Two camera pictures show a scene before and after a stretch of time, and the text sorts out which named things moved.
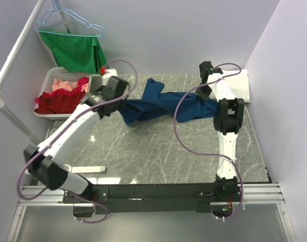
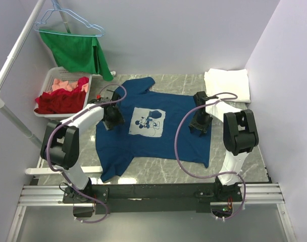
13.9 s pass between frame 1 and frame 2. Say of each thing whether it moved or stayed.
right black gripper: moved
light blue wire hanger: stayed
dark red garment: stayed
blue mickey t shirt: moved
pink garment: stayed
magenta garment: stayed
